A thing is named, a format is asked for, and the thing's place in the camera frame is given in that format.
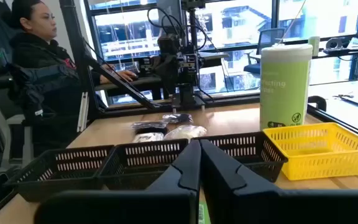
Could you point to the blue black office chair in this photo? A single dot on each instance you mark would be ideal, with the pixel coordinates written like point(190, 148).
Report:
point(269, 35)

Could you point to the person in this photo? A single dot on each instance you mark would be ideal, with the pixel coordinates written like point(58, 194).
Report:
point(42, 56)

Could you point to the black plastic basket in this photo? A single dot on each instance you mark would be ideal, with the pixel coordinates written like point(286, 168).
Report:
point(272, 169)
point(57, 186)
point(129, 180)

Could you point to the clear bag with black disc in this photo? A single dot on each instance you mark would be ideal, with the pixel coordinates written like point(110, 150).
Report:
point(149, 124)
point(151, 131)

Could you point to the clear vanity pack bag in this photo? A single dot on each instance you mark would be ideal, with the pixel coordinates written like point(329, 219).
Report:
point(174, 135)

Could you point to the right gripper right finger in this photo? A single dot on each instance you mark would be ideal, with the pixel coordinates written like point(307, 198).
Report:
point(259, 208)

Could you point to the pale green cup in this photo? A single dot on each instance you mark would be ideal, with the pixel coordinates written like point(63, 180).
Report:
point(314, 46)

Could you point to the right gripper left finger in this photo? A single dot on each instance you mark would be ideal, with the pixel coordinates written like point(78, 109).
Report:
point(135, 208)

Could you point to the white bracket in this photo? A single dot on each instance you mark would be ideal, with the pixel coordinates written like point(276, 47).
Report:
point(83, 112)

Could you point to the green white wipes canister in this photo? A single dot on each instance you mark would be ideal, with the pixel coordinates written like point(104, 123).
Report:
point(284, 93)

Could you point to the dark office desk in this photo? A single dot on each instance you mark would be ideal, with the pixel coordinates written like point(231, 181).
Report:
point(141, 82)

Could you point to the green Pert shampoo bottle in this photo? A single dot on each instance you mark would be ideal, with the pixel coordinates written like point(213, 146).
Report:
point(204, 215)

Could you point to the clear bag of cotton swabs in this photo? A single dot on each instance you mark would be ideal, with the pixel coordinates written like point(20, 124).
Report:
point(194, 130)

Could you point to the yellow plastic basket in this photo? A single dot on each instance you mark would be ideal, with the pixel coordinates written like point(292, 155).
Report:
point(322, 168)

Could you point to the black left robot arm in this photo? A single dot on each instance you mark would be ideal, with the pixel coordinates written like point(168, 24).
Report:
point(185, 93)

